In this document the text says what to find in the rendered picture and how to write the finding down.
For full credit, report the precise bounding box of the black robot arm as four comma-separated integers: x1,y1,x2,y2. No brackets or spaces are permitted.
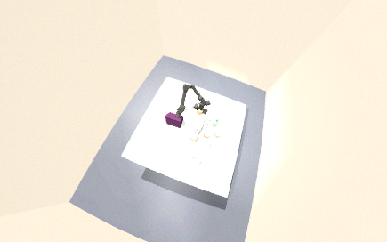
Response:
175,84,211,118

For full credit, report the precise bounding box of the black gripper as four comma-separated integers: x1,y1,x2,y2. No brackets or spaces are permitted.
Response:
194,104,208,114

